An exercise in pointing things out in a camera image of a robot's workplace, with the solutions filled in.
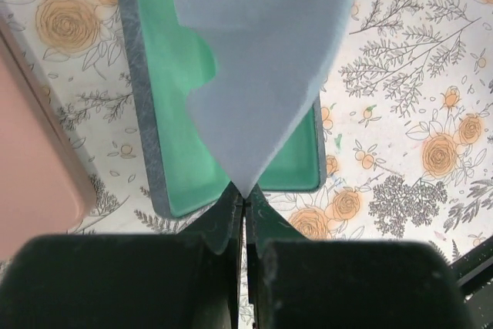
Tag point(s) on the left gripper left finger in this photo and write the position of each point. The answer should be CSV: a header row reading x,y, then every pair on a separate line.
x,y
183,280

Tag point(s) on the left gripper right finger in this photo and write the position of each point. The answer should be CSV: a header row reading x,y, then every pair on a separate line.
x,y
295,282

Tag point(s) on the pink glasses case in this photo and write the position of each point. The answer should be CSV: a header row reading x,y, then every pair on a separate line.
x,y
44,186

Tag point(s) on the blue-grey glasses case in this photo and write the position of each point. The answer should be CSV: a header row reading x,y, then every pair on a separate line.
x,y
166,61

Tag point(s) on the light blue cloth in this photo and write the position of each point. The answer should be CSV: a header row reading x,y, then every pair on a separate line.
x,y
271,60

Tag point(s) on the floral table mat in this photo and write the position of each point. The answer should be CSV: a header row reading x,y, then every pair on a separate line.
x,y
393,147

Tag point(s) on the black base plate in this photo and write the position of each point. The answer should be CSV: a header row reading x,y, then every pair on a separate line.
x,y
474,270

